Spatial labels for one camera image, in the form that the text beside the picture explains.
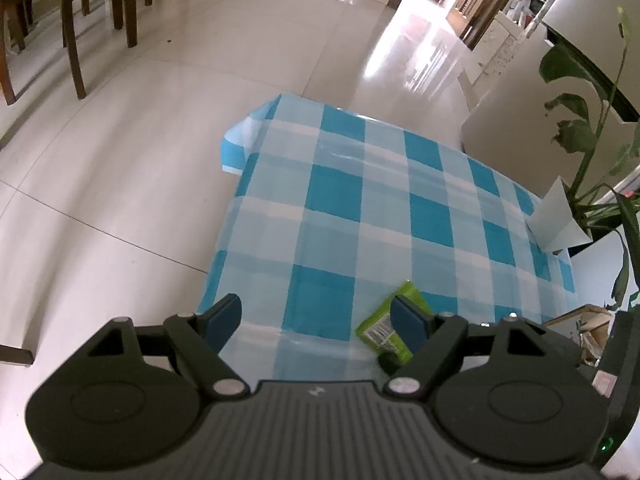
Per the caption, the cardboard box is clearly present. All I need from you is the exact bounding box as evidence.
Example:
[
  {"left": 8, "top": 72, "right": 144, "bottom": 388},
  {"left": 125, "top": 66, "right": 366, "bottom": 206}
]
[{"left": 542, "top": 304, "right": 616, "bottom": 368}]

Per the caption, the wooden chair leg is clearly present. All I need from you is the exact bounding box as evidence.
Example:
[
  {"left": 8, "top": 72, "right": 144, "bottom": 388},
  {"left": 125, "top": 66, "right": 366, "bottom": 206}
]
[{"left": 0, "top": 342, "right": 35, "bottom": 366}]

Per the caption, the green leafy plant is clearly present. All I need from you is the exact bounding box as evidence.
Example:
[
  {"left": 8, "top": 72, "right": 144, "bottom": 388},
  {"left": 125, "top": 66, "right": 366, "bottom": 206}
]
[{"left": 539, "top": 7, "right": 640, "bottom": 311}]

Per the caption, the grey cabinet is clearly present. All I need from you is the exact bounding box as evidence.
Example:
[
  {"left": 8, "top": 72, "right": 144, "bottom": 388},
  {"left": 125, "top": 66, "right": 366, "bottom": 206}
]
[{"left": 460, "top": 0, "right": 640, "bottom": 196}]

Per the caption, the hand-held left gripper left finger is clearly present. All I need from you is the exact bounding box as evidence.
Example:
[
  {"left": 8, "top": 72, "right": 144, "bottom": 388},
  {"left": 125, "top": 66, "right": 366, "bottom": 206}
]
[{"left": 85, "top": 294, "right": 251, "bottom": 401}]

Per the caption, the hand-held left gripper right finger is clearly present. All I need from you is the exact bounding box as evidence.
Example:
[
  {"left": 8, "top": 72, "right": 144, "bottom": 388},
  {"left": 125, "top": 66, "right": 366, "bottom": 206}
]
[{"left": 385, "top": 295, "right": 576, "bottom": 401}]

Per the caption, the white plant pot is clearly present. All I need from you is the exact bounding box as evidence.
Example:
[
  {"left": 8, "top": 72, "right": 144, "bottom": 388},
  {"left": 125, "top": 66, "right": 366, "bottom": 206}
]
[{"left": 525, "top": 177, "right": 593, "bottom": 256}]

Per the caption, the green snack packet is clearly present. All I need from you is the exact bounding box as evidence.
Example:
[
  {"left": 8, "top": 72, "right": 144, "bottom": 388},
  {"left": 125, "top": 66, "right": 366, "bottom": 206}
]
[{"left": 355, "top": 280, "right": 433, "bottom": 373}]

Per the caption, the blue checked tablecloth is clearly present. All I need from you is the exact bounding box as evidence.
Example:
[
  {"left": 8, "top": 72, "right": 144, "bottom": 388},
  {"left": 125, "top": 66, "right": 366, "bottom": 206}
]
[{"left": 197, "top": 92, "right": 578, "bottom": 383}]

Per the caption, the white cabinet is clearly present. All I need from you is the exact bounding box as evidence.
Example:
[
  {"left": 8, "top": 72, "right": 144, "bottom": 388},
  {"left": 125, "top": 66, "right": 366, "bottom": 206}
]
[{"left": 475, "top": 0, "right": 531, "bottom": 78}]

